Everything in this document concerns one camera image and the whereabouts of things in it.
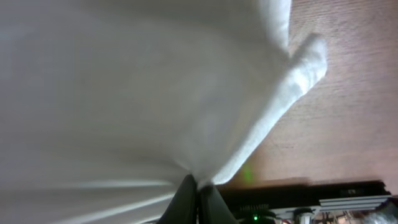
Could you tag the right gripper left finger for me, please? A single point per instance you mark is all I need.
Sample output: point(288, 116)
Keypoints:
point(183, 207)

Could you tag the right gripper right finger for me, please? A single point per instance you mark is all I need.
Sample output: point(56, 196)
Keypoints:
point(212, 208)

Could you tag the white t-shirt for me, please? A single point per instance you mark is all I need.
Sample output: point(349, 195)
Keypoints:
point(107, 105)

